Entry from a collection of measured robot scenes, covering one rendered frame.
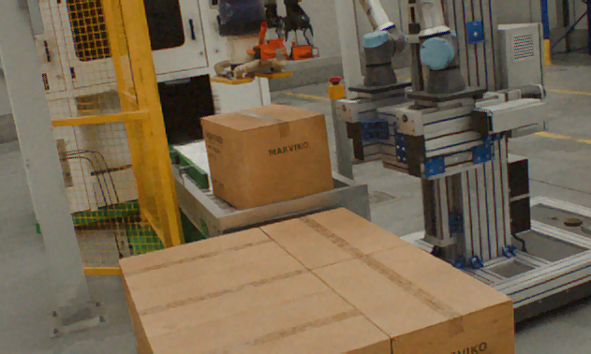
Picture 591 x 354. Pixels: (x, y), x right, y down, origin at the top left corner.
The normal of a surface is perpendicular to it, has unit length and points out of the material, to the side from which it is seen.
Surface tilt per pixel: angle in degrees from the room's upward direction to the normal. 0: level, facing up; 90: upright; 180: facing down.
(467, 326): 90
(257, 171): 90
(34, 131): 90
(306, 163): 90
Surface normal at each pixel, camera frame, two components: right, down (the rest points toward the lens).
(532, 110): 0.39, 0.17
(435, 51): -0.29, 0.39
